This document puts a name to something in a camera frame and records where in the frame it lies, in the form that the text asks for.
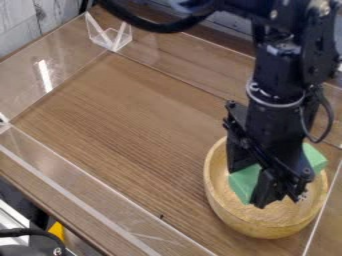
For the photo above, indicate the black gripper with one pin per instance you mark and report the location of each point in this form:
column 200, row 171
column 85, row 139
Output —
column 265, row 135

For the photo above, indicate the green rectangular block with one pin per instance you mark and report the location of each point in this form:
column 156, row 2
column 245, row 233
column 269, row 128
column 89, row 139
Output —
column 242, row 181

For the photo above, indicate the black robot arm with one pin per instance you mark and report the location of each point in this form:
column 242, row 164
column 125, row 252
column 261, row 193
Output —
column 293, row 36

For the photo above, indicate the brown wooden bowl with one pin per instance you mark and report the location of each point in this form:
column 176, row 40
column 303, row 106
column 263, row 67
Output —
column 281, row 219

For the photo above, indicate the yellow black equipment part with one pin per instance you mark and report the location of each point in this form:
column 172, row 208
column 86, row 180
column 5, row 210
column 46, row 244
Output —
column 57, row 229

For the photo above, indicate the clear acrylic corner bracket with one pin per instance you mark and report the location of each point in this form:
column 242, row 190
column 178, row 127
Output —
column 113, row 39

